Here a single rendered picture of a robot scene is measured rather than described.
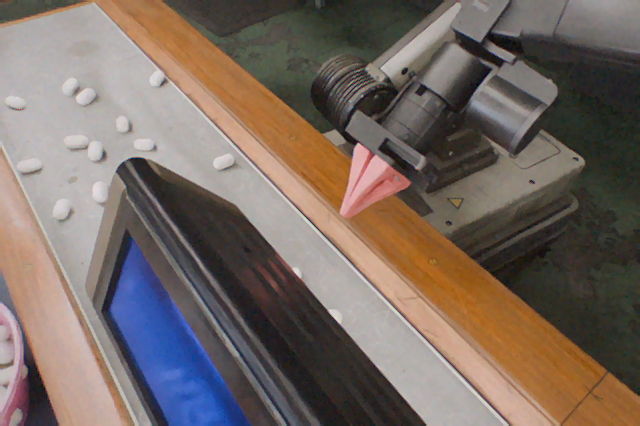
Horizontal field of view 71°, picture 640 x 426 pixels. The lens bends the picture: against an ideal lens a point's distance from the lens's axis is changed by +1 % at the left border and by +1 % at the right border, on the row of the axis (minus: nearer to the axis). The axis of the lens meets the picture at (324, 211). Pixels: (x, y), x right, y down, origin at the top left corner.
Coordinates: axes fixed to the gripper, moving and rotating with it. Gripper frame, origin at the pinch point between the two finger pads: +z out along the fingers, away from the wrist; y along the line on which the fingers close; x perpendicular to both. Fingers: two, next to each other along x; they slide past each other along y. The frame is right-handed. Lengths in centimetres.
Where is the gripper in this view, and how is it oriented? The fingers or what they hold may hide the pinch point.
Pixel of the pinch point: (348, 210)
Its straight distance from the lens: 48.8
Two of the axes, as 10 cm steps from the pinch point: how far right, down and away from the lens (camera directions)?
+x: 5.1, 2.1, 8.4
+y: 6.2, 5.9, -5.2
